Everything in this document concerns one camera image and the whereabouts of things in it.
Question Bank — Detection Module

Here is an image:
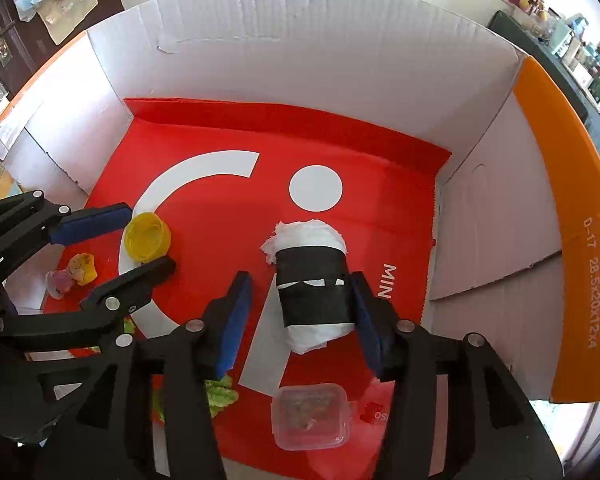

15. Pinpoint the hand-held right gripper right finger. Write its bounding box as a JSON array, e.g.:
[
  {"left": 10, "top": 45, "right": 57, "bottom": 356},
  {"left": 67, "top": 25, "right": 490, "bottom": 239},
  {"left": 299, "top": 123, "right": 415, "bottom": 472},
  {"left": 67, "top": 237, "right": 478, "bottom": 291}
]
[{"left": 349, "top": 271, "right": 566, "bottom": 480}]

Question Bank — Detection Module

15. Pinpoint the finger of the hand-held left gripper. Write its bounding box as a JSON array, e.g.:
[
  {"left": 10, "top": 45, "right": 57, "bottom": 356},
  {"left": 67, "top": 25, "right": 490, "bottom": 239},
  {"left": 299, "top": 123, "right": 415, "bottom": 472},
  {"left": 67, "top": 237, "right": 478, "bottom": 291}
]
[
  {"left": 0, "top": 255, "right": 177, "bottom": 356},
  {"left": 0, "top": 190, "right": 132, "bottom": 271}
]

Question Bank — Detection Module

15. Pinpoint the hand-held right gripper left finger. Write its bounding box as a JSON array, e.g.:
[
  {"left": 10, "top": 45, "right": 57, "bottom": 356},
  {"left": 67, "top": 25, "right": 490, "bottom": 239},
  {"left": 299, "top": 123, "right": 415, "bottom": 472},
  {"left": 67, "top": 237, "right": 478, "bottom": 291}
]
[{"left": 35, "top": 270, "right": 255, "bottom": 480}]

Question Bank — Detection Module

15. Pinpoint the yellow bottle cap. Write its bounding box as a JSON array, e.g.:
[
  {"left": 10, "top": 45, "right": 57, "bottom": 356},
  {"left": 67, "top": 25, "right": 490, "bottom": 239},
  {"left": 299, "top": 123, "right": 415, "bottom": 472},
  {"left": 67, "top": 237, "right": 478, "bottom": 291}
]
[{"left": 124, "top": 212, "right": 173, "bottom": 263}]

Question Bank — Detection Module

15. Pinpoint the small yellow-haired doll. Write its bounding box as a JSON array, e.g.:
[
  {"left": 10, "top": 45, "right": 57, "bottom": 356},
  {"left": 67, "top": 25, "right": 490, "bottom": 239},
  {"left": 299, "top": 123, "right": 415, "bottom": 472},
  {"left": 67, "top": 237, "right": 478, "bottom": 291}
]
[{"left": 46, "top": 252, "right": 98, "bottom": 301}]

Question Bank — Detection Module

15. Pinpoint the black-banded white paper roll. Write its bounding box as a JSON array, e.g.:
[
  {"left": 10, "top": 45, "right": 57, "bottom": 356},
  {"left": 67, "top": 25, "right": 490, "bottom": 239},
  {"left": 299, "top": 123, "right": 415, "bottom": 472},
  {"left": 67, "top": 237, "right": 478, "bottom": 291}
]
[{"left": 260, "top": 217, "right": 357, "bottom": 356}]

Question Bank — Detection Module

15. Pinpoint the clear plastic box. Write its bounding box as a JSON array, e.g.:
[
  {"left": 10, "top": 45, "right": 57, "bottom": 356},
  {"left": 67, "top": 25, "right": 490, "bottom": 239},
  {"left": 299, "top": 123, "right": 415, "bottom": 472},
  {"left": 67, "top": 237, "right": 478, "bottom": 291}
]
[{"left": 271, "top": 382, "right": 353, "bottom": 452}]

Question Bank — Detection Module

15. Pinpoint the orange cardboard box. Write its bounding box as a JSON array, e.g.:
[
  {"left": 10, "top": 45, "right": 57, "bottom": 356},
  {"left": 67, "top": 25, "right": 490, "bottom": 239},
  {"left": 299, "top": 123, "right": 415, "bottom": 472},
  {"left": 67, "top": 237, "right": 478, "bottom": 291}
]
[{"left": 0, "top": 0, "right": 600, "bottom": 480}]

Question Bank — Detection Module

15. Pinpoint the red paper liner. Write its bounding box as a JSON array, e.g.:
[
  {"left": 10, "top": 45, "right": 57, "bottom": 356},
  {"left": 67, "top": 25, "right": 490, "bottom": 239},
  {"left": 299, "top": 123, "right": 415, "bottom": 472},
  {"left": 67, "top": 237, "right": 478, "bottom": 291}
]
[{"left": 40, "top": 97, "right": 453, "bottom": 478}]

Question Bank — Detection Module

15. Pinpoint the dark brown door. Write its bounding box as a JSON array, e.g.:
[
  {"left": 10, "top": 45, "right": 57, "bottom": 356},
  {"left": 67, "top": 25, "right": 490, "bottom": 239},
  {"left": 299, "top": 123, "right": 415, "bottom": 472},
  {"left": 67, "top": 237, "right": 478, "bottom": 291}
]
[{"left": 0, "top": 0, "right": 123, "bottom": 101}]

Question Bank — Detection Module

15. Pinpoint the side table with dark cloth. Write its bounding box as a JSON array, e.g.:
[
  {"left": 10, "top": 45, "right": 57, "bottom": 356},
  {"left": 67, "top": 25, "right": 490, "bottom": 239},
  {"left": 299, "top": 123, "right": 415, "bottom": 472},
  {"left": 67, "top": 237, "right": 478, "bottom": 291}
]
[{"left": 487, "top": 10, "right": 600, "bottom": 136}]

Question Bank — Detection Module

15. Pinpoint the row of cosmetic bottles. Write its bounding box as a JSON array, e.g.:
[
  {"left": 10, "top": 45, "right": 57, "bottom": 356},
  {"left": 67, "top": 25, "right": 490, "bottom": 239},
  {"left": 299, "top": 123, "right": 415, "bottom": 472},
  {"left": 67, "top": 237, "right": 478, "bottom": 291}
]
[{"left": 530, "top": 0, "right": 600, "bottom": 126}]

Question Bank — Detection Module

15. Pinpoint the metal door handle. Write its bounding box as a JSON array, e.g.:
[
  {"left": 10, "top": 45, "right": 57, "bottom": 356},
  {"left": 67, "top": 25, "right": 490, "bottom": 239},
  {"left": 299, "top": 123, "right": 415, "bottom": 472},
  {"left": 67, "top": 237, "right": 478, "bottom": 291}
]
[{"left": 0, "top": 20, "right": 16, "bottom": 68}]

